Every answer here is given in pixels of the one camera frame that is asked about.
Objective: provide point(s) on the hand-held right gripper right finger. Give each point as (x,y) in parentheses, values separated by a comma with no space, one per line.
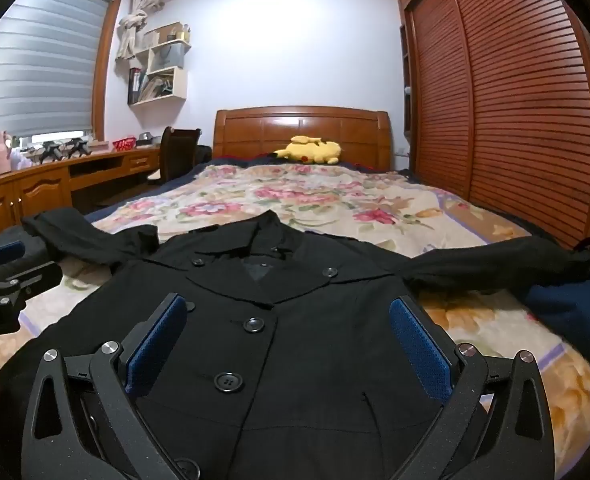
(420,347)

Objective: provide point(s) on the wooden louvered wardrobe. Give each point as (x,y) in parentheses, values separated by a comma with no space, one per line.
(515,100)

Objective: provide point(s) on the red basket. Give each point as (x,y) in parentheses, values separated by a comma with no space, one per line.
(124,145)

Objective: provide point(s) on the floral blanket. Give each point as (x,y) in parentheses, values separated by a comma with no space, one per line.
(335,200)

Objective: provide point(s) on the yellow plush toy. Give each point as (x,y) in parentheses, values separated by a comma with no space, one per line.
(310,151)

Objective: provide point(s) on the black folding stand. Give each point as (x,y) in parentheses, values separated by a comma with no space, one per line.
(50,154)
(77,148)

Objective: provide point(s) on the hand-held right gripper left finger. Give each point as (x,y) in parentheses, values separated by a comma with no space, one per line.
(156,347)

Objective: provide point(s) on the tied beige curtain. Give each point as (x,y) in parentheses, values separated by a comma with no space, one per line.
(135,25)

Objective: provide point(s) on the dark wooden chair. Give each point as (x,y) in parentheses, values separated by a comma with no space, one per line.
(177,152)

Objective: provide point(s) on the grey window blind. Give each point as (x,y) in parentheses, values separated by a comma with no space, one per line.
(40,60)

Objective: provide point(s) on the pink vase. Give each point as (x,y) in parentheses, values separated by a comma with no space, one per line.
(2,157)

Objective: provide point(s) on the white wall shelf unit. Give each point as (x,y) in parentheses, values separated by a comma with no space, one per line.
(162,75)

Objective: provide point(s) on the navy blue cloth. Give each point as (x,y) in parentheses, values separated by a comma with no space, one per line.
(570,310)

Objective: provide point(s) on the wooden desk with cabinets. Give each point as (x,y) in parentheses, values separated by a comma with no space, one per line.
(40,190)

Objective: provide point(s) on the wooden bed headboard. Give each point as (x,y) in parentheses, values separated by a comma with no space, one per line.
(300,125)

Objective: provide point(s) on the black buttoned coat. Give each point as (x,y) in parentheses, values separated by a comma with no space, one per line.
(285,360)

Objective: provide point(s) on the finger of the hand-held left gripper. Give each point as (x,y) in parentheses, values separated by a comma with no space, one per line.
(35,270)
(4,251)

